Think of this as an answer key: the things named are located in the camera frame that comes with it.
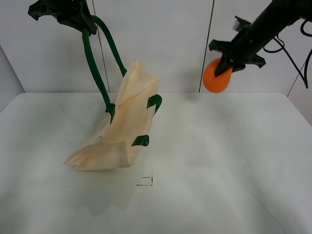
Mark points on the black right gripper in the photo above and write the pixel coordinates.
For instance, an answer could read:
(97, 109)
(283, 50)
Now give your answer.
(233, 57)

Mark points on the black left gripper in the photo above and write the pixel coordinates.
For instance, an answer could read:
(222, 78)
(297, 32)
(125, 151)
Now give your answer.
(72, 13)

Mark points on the orange with knobbed top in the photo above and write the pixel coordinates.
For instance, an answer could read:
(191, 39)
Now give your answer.
(216, 84)

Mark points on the white linen bag green handles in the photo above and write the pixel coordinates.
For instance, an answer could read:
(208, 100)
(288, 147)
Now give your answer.
(117, 140)

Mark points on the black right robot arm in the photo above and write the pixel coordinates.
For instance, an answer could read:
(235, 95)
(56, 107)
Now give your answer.
(252, 37)

